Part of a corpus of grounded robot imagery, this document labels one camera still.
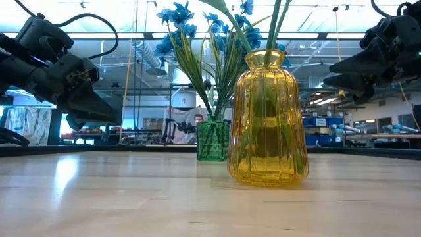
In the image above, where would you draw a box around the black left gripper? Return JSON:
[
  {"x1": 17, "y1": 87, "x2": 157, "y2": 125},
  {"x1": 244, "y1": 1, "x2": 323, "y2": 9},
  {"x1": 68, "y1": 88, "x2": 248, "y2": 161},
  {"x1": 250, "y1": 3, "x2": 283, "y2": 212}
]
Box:
[{"x1": 0, "y1": 54, "x2": 118, "y2": 132}]

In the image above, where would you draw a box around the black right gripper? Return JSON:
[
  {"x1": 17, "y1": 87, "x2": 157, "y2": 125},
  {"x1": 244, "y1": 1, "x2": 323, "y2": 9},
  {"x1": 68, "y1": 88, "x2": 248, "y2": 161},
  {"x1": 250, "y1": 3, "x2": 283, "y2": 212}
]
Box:
[{"x1": 324, "y1": 32, "x2": 421, "y2": 105}]

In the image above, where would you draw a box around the dark tulip stem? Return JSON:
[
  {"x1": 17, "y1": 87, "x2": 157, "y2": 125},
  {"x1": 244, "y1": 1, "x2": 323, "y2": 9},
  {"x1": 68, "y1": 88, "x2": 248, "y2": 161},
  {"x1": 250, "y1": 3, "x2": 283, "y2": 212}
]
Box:
[{"x1": 264, "y1": 0, "x2": 283, "y2": 66}]

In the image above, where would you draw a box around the yellow ribbed glass vase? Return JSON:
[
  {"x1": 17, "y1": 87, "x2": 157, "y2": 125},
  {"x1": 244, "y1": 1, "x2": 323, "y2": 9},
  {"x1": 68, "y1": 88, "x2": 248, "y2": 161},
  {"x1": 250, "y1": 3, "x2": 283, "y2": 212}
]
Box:
[{"x1": 227, "y1": 49, "x2": 310, "y2": 188}]

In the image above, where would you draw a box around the green square glass vase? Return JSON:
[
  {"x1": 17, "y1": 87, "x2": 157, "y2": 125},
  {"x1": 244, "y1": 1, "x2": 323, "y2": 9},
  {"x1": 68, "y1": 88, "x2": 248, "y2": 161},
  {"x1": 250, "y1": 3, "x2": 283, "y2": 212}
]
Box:
[{"x1": 196, "y1": 113, "x2": 230, "y2": 162}]

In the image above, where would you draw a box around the cluttered background shelf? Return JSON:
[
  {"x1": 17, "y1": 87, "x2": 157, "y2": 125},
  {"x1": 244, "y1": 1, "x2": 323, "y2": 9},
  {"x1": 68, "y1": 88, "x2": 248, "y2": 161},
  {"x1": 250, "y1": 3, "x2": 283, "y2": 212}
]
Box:
[{"x1": 61, "y1": 124, "x2": 165, "y2": 145}]

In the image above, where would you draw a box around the black pillar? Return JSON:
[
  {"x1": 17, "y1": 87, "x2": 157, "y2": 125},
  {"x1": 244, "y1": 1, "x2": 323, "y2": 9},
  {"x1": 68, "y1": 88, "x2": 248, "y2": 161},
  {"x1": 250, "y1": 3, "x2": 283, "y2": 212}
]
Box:
[{"x1": 47, "y1": 108, "x2": 63, "y2": 145}]

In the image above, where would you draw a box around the leaf patterned curtain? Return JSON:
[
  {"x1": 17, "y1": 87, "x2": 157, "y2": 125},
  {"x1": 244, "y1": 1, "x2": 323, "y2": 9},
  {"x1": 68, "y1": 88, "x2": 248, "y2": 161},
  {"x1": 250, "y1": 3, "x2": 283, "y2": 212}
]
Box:
[{"x1": 3, "y1": 107, "x2": 53, "y2": 147}]

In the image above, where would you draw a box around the long background workbench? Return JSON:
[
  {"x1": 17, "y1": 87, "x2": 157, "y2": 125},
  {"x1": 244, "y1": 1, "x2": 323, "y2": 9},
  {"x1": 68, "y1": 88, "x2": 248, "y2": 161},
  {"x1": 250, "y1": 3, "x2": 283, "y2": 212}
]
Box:
[{"x1": 343, "y1": 131, "x2": 421, "y2": 149}]

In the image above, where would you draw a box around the blue storage bins shelf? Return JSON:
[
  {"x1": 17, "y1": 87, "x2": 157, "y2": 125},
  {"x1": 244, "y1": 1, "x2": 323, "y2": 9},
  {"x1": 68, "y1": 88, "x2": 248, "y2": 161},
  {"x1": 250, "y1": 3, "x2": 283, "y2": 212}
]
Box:
[{"x1": 302, "y1": 115, "x2": 346, "y2": 147}]

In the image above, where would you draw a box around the light cloth banner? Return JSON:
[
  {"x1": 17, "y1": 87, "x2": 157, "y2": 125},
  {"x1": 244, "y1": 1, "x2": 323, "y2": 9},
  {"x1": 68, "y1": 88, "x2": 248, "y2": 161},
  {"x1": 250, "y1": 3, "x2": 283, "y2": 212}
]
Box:
[{"x1": 162, "y1": 105, "x2": 211, "y2": 145}]

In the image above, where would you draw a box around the white cylinder tank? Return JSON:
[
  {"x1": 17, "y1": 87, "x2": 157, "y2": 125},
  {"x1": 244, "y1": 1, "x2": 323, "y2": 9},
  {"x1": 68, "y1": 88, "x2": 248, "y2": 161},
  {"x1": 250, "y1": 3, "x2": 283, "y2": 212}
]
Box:
[{"x1": 172, "y1": 67, "x2": 198, "y2": 109}]

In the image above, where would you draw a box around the black aluminium table frame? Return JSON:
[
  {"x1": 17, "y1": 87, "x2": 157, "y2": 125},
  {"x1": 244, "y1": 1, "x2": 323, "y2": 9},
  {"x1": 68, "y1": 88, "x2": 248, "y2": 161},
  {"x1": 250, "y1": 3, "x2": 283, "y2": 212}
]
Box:
[{"x1": 0, "y1": 144, "x2": 421, "y2": 161}]

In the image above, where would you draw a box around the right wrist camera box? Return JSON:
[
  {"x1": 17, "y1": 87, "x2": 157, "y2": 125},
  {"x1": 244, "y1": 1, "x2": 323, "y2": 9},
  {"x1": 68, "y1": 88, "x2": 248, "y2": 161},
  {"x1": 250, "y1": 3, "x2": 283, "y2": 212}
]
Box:
[{"x1": 360, "y1": 14, "x2": 412, "y2": 47}]

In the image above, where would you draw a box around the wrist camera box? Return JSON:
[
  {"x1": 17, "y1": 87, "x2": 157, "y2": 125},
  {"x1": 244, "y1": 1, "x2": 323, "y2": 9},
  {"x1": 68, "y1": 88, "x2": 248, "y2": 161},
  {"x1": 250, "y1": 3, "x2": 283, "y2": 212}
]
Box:
[
  {"x1": 360, "y1": 14, "x2": 412, "y2": 47},
  {"x1": 14, "y1": 16, "x2": 75, "y2": 63}
]

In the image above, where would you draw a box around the yellow hanging strap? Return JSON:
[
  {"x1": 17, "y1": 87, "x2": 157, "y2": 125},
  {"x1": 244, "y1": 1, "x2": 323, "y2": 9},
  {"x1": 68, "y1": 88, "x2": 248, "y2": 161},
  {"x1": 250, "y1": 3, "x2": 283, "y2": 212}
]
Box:
[{"x1": 118, "y1": 0, "x2": 137, "y2": 144}]

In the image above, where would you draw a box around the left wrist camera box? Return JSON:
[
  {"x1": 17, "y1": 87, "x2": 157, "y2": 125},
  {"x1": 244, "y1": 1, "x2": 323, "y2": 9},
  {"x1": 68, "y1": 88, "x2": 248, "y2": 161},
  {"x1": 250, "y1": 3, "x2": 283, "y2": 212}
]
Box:
[{"x1": 14, "y1": 16, "x2": 75, "y2": 63}]

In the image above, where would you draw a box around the flexible ventilation duct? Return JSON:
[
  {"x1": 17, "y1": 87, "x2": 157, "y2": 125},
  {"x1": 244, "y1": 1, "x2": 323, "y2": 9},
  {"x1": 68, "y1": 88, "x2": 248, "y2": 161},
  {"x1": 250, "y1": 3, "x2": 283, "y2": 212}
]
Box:
[{"x1": 131, "y1": 39, "x2": 162, "y2": 70}]

